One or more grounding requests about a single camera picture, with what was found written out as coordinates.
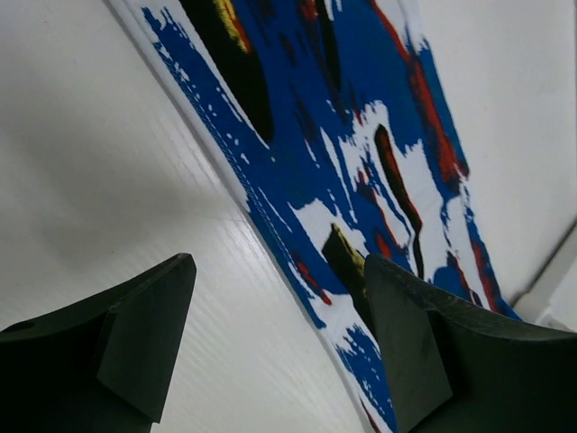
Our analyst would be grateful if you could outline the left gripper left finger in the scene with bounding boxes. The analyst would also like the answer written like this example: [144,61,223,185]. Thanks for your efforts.
[1,253,197,432]

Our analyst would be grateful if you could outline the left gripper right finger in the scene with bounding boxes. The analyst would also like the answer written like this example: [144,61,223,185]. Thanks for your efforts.
[364,254,576,432]

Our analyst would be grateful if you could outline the blue white patterned trousers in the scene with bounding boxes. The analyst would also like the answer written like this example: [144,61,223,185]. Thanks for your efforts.
[111,1,513,432]

